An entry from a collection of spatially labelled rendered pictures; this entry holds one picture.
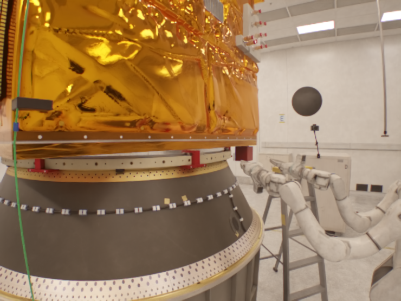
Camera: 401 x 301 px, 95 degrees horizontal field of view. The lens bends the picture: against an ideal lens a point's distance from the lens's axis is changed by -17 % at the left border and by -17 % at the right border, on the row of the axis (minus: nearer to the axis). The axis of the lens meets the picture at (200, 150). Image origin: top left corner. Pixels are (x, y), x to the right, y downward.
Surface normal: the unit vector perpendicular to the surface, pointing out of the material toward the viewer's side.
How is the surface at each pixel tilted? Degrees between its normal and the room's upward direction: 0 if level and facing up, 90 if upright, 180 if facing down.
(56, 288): 43
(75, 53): 95
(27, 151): 90
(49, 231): 62
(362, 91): 90
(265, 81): 90
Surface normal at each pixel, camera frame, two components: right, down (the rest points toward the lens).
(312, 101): -0.55, 0.04
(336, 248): -0.41, -0.23
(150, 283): 0.27, -0.70
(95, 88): 0.85, 0.17
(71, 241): 0.09, -0.42
